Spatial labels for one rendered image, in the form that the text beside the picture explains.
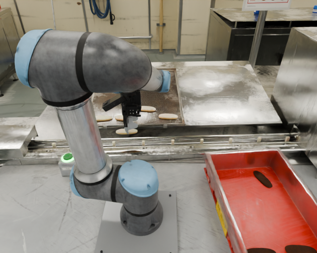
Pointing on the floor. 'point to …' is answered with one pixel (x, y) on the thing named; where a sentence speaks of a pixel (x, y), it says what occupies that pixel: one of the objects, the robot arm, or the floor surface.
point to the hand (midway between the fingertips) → (126, 128)
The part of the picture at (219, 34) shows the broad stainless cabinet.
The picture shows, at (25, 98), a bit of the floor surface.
